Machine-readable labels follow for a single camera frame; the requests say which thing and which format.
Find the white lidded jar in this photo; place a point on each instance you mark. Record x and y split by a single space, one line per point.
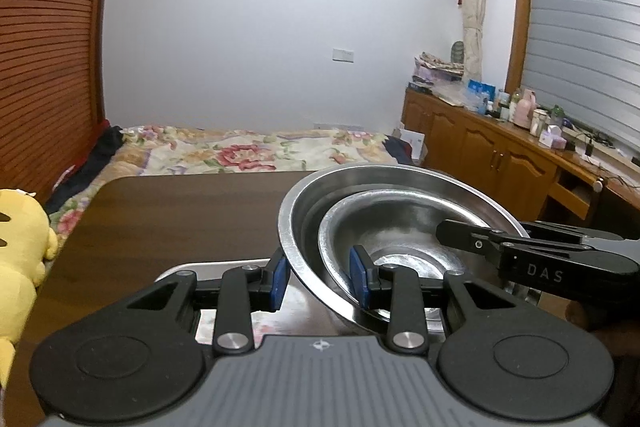
539 120

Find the wooden louvered wardrobe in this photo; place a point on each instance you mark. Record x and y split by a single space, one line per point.
52 105

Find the grey window blind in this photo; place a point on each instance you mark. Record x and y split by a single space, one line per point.
583 55

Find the dark clothes on bed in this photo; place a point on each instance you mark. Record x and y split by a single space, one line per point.
79 176

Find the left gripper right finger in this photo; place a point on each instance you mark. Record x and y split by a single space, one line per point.
396 289

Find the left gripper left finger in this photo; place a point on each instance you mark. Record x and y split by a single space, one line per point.
243 291

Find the floral tray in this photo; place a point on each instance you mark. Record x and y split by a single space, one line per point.
303 315

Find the pile of folded fabrics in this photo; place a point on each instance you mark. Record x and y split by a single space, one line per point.
434 72

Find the white wall socket strip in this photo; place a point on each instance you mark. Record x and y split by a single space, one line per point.
345 127

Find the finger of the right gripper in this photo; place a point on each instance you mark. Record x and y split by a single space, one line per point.
471 238

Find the white wall switch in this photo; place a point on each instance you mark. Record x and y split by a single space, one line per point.
343 56

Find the white paper bag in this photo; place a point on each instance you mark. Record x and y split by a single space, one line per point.
415 140

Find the yellow Pikachu plush toy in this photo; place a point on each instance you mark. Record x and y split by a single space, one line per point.
27 244

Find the large steel bowl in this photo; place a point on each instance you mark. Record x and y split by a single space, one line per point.
307 202

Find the pink thermos jug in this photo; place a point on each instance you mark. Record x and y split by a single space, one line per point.
525 109

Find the blue photo box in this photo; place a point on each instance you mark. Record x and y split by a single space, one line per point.
479 97

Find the wooden sideboard cabinet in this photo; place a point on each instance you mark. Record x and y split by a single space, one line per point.
509 165

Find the floral bed blanket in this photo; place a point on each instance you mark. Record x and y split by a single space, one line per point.
171 151

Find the small steel bowl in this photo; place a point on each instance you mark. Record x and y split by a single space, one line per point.
395 227

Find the pink tissue box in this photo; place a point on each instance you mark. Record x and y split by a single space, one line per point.
552 138

